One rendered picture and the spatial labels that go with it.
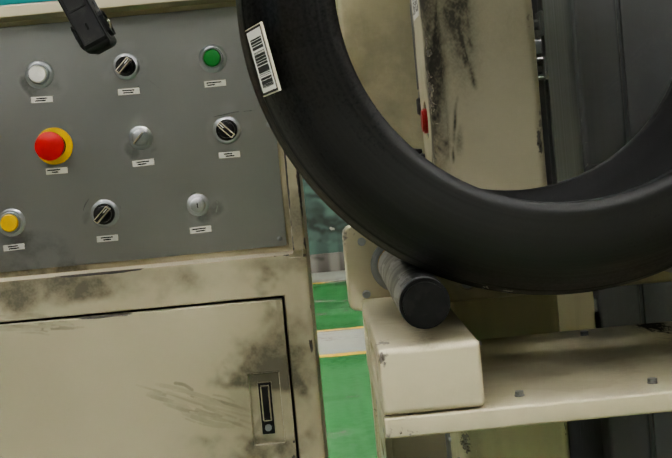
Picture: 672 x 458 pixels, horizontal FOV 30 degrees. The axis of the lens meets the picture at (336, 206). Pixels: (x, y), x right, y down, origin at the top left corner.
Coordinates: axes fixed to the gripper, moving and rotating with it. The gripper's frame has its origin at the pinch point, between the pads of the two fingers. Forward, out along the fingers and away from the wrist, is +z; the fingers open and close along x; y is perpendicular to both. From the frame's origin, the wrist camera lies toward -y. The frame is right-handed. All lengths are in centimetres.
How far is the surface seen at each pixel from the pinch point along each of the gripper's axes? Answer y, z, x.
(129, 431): -57, -16, 52
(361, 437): -120, 29, 318
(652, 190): -20.2, 37.3, -11.8
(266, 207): -26, 2, 57
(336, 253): -106, 31, 885
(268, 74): -11.2, 4.4, -10.4
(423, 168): -18.8, 17.7, -11.8
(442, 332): -33.8, 20.5, -4.9
